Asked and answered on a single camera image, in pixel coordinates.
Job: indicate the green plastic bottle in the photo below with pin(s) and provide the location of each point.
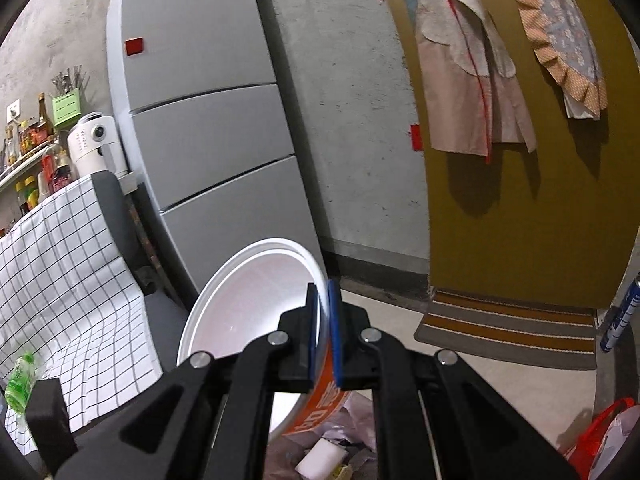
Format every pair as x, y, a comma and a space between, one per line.
20, 382

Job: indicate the olive door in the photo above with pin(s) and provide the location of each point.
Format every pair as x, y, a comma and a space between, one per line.
500, 220

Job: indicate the red refrigerator sticker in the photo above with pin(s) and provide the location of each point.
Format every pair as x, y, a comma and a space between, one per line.
135, 46

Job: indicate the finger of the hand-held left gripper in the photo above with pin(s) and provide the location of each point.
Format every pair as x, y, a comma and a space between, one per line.
47, 420

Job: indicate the striped doormat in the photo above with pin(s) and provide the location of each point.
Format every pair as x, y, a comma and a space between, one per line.
505, 330

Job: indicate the red plastic bag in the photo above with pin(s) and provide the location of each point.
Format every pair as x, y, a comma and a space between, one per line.
600, 440

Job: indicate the red door sticker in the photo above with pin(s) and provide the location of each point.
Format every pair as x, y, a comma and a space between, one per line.
416, 137

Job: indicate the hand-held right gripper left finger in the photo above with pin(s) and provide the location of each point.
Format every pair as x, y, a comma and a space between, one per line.
313, 330

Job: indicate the grey refrigerator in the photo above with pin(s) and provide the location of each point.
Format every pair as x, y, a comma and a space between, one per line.
210, 125

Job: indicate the green utensil holder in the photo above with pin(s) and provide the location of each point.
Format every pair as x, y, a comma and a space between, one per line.
66, 109

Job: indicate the orange instant noodle bowl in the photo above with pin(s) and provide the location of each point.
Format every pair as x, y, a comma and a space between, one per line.
260, 290

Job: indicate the shelf of condiment bottles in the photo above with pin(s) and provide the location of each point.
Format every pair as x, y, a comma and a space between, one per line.
35, 135

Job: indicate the bundle of metal utensils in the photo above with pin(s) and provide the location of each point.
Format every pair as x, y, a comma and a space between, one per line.
67, 80

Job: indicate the pink hanging apron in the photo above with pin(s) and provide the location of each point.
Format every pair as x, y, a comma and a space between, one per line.
450, 95

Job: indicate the white foam block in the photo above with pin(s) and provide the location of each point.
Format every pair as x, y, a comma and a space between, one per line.
322, 455

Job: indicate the white wall shelf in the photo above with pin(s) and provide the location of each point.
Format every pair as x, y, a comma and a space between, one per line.
25, 162

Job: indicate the orange patterned hanging cloth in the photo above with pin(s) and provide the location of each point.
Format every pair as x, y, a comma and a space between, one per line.
565, 35

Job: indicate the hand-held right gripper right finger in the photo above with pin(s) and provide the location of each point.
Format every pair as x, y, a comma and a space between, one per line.
334, 330

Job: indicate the blue spray can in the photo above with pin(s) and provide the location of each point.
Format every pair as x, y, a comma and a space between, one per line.
620, 315

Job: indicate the white kitchen appliance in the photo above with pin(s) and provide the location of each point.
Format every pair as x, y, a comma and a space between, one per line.
95, 145

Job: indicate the white checkered cloth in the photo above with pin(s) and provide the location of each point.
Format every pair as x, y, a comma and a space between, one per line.
75, 285

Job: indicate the white wall outlet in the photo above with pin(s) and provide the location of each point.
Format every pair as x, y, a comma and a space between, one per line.
13, 111

